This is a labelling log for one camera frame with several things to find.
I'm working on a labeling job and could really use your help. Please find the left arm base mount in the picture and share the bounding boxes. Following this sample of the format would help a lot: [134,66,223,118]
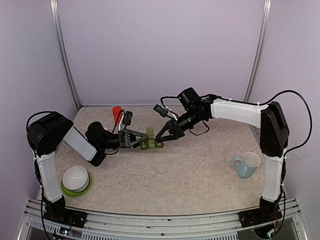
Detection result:
[43,201,88,229]

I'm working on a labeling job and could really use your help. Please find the green plate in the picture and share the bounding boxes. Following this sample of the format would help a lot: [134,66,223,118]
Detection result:
[60,173,92,198]

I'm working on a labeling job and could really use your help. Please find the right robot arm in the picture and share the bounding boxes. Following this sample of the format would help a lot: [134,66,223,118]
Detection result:
[155,87,290,222]

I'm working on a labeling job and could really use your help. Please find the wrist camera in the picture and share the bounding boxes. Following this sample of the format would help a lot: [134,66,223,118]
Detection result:
[153,104,179,120]
[118,111,133,131]

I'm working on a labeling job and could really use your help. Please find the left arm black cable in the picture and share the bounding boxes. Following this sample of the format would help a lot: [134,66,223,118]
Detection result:
[26,111,55,151]

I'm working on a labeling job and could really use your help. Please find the right aluminium corner post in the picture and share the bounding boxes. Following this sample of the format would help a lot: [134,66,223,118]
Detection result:
[244,0,272,102]

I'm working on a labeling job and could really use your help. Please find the aluminium front rail frame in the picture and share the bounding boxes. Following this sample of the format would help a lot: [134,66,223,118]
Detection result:
[15,198,309,240]

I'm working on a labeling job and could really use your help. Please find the white bowl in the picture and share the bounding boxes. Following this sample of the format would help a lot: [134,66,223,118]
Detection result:
[62,165,90,193]

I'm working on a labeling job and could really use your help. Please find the aluminium corner post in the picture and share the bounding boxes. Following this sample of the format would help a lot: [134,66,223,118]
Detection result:
[49,0,82,112]
[244,0,272,102]

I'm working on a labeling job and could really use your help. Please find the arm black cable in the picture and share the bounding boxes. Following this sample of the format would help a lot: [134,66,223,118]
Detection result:
[26,111,55,151]
[264,89,313,153]

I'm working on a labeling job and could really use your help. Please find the orange pill bottle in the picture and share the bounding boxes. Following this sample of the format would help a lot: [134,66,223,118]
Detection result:
[112,106,123,125]

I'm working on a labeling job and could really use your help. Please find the light blue mug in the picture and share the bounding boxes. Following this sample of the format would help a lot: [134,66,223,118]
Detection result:
[232,151,261,179]

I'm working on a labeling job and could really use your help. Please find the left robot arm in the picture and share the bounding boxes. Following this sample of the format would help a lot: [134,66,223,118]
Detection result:
[26,111,147,203]

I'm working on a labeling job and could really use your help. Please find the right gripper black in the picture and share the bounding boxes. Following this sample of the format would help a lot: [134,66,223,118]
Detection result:
[156,108,205,141]

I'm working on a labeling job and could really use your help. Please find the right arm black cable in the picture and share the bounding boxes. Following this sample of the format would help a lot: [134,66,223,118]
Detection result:
[264,89,313,153]

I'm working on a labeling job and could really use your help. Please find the left aluminium corner post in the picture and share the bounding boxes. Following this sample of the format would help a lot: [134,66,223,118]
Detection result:
[49,0,82,112]

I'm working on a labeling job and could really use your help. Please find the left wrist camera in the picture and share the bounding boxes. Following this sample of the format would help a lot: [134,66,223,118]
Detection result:
[118,111,133,131]

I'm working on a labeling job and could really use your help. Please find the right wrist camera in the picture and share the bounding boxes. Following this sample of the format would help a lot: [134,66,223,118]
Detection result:
[153,104,179,120]

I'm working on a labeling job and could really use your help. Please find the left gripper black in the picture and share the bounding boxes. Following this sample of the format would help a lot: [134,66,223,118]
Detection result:
[98,128,150,150]

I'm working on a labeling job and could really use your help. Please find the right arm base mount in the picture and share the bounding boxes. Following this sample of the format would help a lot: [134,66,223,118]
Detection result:
[238,203,283,228]

